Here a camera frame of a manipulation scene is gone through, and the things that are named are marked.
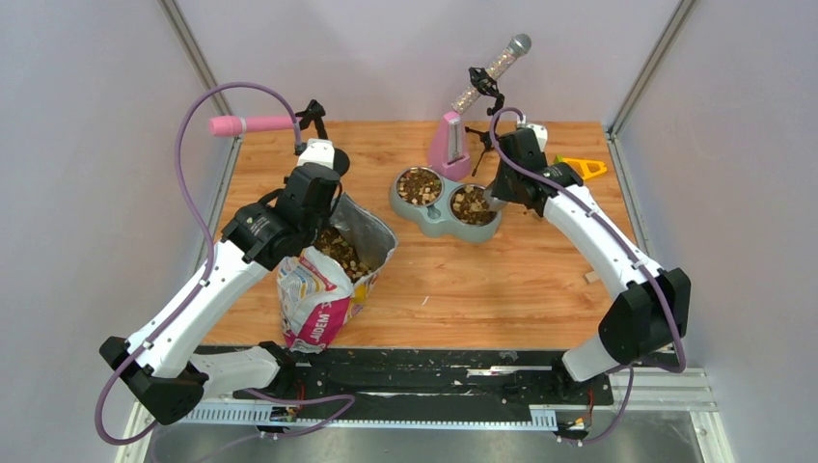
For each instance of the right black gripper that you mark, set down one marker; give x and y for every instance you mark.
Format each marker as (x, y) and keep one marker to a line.
(499, 191)

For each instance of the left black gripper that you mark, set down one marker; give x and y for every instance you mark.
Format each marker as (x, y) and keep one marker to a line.
(326, 217)

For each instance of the metal food scoop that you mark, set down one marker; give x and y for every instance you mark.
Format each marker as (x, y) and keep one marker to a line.
(493, 204)

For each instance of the pet food bag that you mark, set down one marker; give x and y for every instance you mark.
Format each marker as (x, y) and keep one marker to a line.
(320, 290)

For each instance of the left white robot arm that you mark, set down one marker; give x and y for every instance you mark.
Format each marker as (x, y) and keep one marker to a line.
(159, 363)

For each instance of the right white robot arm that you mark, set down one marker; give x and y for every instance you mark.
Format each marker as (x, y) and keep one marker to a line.
(650, 303)

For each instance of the grey double pet bowl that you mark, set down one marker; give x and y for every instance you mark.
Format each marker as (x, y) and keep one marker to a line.
(439, 206)

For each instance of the pink metronome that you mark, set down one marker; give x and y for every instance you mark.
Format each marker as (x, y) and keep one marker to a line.
(448, 154)

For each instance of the yellow green triangle toy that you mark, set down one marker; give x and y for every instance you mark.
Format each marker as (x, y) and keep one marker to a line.
(586, 168)

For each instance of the pink microphone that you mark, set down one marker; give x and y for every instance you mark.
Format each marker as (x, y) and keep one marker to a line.
(231, 126)

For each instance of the small wooden block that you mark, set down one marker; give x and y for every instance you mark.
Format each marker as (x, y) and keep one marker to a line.
(591, 277)

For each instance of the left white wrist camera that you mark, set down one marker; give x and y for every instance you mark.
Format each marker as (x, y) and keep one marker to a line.
(318, 151)

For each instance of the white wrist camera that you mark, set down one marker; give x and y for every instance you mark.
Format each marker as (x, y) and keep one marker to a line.
(540, 132)
(318, 151)

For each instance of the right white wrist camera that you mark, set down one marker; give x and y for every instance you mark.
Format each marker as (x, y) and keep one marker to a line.
(540, 132)

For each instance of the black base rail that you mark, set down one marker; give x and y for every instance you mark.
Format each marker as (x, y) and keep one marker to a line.
(452, 389)

